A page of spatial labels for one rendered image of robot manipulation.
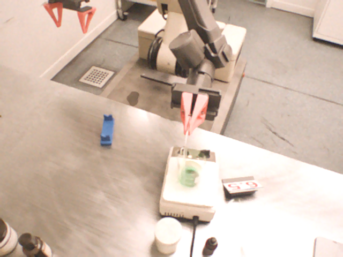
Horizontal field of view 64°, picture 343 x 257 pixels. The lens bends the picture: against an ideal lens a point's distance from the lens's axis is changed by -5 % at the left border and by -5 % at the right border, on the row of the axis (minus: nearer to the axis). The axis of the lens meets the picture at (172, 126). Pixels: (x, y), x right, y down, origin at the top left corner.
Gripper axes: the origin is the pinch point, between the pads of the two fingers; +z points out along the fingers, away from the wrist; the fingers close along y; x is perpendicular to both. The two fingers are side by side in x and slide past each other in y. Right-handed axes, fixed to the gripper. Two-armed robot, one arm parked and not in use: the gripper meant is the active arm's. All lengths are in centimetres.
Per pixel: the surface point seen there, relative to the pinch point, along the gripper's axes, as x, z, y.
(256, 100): 100, -128, 35
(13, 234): 23.1, 20.8, -34.8
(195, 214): 21.9, 6.0, 4.7
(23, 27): 51, -104, -123
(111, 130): 24.8, -15.6, -24.4
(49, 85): 26, -31, -54
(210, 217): 22.5, 5.7, 8.3
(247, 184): 23.9, -6.0, 16.7
